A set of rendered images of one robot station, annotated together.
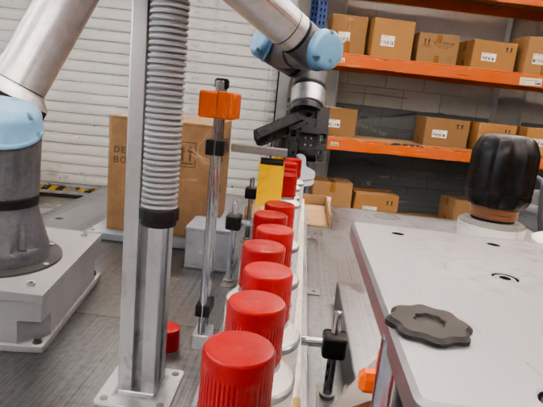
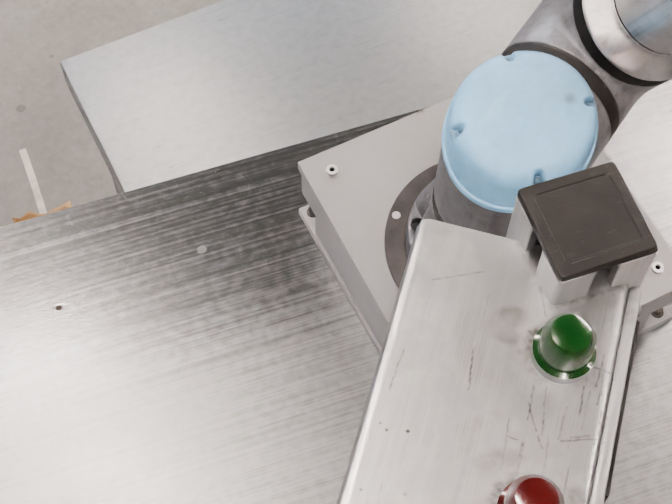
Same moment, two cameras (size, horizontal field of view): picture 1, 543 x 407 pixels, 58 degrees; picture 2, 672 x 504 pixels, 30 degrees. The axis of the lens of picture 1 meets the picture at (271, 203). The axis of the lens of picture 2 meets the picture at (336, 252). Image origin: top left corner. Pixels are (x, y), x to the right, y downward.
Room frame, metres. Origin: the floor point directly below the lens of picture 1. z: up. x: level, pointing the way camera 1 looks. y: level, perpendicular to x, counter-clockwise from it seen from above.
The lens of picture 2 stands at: (0.33, -0.07, 1.94)
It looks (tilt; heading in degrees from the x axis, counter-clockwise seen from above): 61 degrees down; 66
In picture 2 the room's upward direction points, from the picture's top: 2 degrees clockwise
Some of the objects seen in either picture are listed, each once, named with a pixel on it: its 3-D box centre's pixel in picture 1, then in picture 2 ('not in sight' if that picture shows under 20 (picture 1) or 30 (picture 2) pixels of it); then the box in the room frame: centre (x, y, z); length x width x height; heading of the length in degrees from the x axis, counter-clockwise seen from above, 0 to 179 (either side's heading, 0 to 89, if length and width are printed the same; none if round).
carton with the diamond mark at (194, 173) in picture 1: (174, 169); not in sight; (1.25, 0.26, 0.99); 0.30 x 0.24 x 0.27; 178
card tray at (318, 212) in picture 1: (288, 206); not in sight; (1.57, -0.06, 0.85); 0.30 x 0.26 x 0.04; 177
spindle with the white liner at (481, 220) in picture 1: (486, 245); not in sight; (0.63, -0.29, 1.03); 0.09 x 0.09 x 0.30
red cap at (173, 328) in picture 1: (167, 336); not in sight; (0.64, 0.13, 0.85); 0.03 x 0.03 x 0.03
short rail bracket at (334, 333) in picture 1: (332, 354); not in sight; (0.55, -0.09, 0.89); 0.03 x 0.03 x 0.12; 87
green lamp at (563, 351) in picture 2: not in sight; (567, 342); (0.51, 0.09, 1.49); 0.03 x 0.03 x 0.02
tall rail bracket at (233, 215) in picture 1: (242, 243); not in sight; (0.90, 0.05, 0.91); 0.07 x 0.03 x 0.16; 87
